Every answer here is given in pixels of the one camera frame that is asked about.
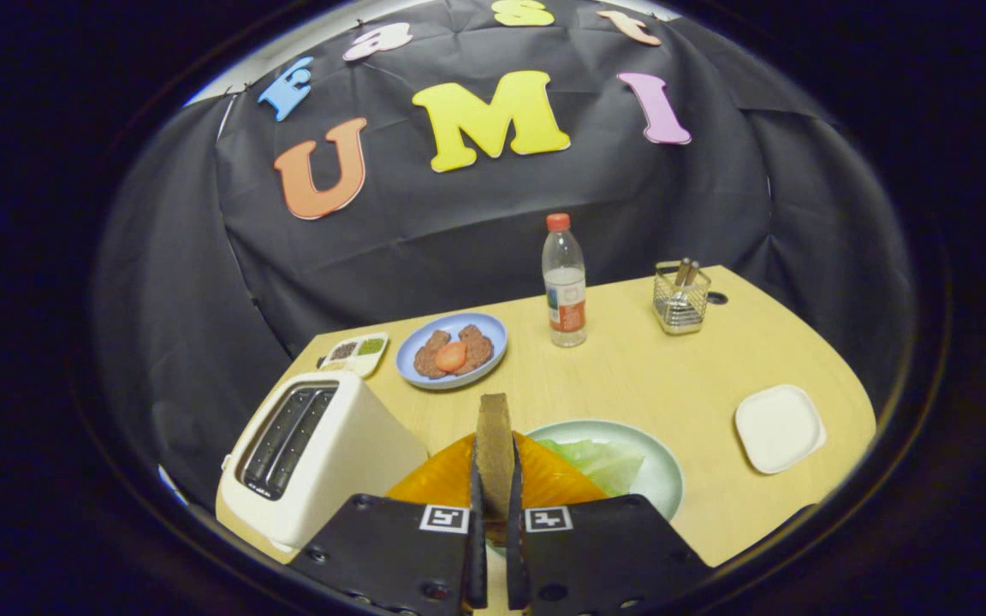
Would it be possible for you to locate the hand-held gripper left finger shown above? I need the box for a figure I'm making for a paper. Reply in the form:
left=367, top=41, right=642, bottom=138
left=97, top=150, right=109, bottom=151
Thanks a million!
left=288, top=432, right=490, bottom=616

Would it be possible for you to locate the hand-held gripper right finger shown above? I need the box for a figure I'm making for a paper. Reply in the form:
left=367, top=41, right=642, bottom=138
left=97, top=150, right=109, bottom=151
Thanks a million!
left=506, top=432, right=712, bottom=616

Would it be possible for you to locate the dark toasted bread slice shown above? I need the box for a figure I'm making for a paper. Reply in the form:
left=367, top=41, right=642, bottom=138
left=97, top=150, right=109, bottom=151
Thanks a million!
left=475, top=393, right=516, bottom=548

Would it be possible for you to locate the white toaster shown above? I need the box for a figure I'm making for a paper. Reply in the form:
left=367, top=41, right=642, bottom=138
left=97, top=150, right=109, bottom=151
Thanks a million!
left=216, top=370, right=430, bottom=553

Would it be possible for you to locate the pale green round plate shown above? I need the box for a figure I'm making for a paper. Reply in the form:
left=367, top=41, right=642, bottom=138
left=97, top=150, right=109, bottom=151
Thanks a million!
left=526, top=419, right=685, bottom=523

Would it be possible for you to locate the brown meat patty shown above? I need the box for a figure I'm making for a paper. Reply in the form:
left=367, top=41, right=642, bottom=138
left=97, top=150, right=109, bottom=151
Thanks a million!
left=413, top=329, right=451, bottom=380
left=457, top=323, right=495, bottom=375

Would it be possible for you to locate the white seasoning tray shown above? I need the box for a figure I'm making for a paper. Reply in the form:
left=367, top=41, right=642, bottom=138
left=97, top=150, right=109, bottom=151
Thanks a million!
left=319, top=332, right=390, bottom=379

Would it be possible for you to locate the blue round plate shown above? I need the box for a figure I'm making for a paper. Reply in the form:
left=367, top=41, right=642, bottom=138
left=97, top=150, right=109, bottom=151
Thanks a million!
left=395, top=311, right=508, bottom=391

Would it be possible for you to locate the clear plastic water bottle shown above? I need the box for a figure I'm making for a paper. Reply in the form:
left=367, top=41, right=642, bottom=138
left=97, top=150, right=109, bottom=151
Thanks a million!
left=542, top=213, right=588, bottom=348

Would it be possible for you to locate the white square plate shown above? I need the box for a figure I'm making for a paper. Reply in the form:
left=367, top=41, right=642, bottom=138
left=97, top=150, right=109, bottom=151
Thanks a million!
left=734, top=384, right=828, bottom=476

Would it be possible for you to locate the wire cutlery basket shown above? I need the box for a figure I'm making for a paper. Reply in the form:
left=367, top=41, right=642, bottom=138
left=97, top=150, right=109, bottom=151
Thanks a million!
left=652, top=260, right=712, bottom=335

